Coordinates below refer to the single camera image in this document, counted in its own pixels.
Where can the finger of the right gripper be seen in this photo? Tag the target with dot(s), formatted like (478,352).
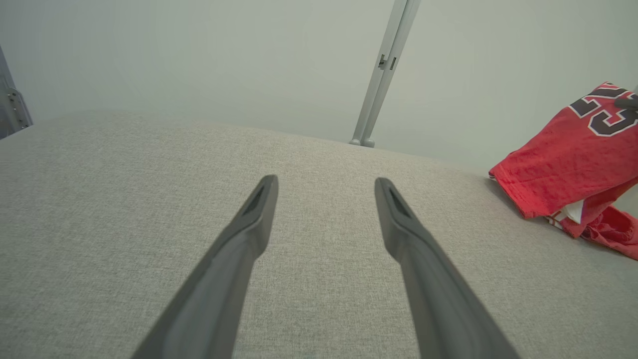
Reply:
(629,103)

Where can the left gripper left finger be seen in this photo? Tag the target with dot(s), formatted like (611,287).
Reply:
(214,309)

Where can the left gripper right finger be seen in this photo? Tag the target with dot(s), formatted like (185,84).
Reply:
(443,309)

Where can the grey metal frame bracket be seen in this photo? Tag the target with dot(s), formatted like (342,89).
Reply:
(17,109)

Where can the red white jersey shirt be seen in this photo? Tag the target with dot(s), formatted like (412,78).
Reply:
(558,164)

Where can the grey double partition post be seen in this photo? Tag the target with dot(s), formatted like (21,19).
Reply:
(381,80)

